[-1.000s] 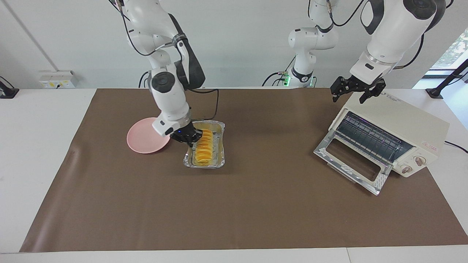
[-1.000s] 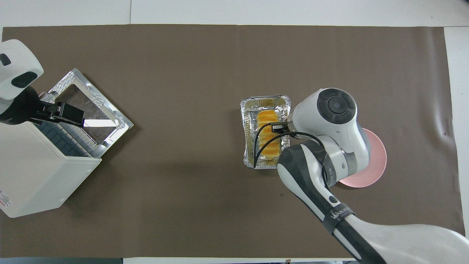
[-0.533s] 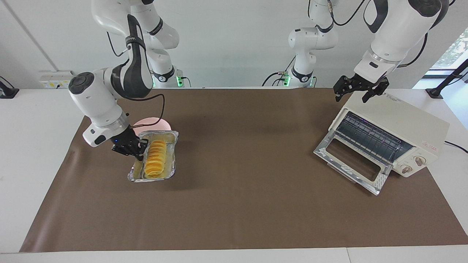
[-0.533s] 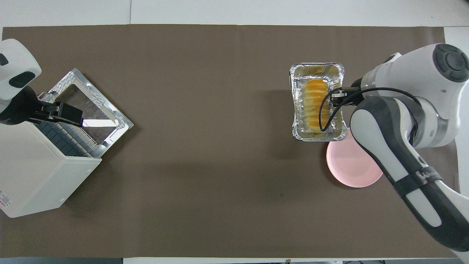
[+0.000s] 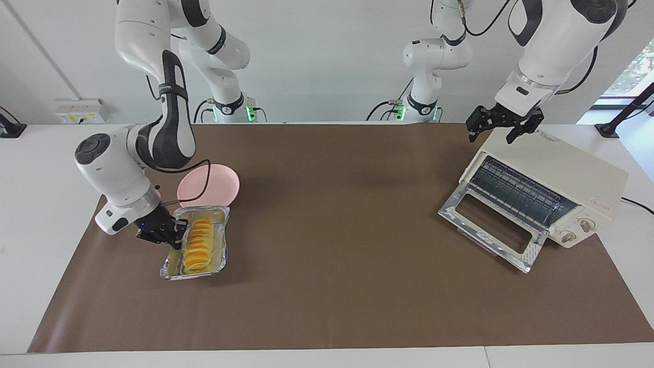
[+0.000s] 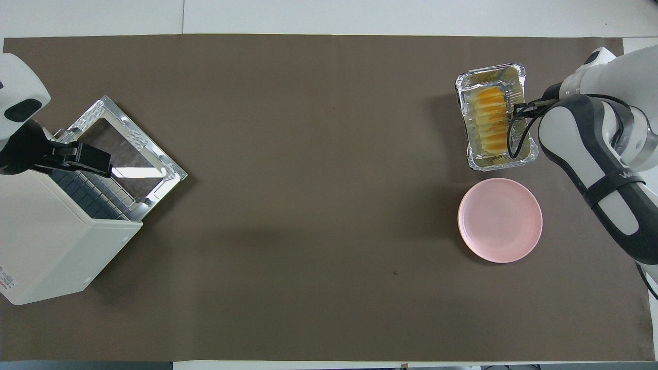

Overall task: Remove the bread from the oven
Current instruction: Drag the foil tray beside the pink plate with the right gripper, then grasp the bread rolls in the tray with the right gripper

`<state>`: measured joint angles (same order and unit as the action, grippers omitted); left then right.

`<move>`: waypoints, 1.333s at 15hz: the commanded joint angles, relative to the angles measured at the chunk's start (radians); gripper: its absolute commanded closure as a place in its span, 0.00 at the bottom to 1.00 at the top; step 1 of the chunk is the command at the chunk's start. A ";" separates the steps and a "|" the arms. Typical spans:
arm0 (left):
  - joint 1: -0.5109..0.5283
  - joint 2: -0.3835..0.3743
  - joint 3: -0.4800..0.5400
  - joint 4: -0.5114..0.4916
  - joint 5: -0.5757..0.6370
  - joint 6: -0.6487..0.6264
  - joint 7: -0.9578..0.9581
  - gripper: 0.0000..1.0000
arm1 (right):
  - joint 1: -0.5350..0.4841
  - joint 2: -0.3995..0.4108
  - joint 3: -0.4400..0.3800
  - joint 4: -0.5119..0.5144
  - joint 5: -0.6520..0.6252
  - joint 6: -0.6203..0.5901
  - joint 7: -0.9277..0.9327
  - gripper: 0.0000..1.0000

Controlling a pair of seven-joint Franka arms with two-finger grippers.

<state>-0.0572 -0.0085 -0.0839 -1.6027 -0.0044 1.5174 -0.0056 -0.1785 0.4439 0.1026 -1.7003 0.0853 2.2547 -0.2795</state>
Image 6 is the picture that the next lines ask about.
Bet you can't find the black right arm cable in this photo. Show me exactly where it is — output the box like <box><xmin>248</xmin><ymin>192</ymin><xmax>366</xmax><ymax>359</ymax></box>
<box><xmin>506</xmin><ymin>98</ymin><xmax>558</xmax><ymax>160</ymax></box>

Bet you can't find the brown table mat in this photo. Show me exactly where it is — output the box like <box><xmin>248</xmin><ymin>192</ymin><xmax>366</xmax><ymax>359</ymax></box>
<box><xmin>0</xmin><ymin>34</ymin><xmax>656</xmax><ymax>363</ymax></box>

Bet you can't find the oven wire rack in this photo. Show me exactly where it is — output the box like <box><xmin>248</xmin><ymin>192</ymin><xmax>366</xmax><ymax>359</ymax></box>
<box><xmin>49</xmin><ymin>167</ymin><xmax>151</xmax><ymax>221</ymax></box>

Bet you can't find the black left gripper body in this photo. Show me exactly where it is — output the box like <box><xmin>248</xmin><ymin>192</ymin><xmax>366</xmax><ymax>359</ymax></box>
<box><xmin>0</xmin><ymin>119</ymin><xmax>79</xmax><ymax>177</ymax></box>

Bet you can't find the cream toaster oven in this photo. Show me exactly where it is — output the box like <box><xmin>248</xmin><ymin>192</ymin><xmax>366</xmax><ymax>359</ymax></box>
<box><xmin>0</xmin><ymin>95</ymin><xmax>188</xmax><ymax>306</ymax></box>

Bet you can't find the glass oven door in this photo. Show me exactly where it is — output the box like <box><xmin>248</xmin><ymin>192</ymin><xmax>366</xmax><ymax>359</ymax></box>
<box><xmin>54</xmin><ymin>95</ymin><xmax>188</xmax><ymax>207</ymax></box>

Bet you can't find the pink round plate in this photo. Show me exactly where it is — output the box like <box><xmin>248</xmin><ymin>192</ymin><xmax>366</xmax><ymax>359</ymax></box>
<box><xmin>458</xmin><ymin>178</ymin><xmax>543</xmax><ymax>264</ymax></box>

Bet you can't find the yellow sliced bread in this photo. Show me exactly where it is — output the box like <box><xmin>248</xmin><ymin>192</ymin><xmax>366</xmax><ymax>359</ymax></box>
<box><xmin>473</xmin><ymin>86</ymin><xmax>516</xmax><ymax>156</ymax></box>

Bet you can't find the silver foil tray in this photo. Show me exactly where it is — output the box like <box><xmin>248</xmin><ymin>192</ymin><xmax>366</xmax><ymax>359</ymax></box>
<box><xmin>455</xmin><ymin>63</ymin><xmax>540</xmax><ymax>172</ymax></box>

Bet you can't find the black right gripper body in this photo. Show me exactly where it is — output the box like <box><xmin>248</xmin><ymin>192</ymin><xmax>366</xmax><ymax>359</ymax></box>
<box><xmin>514</xmin><ymin>100</ymin><xmax>557</xmax><ymax>118</ymax></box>

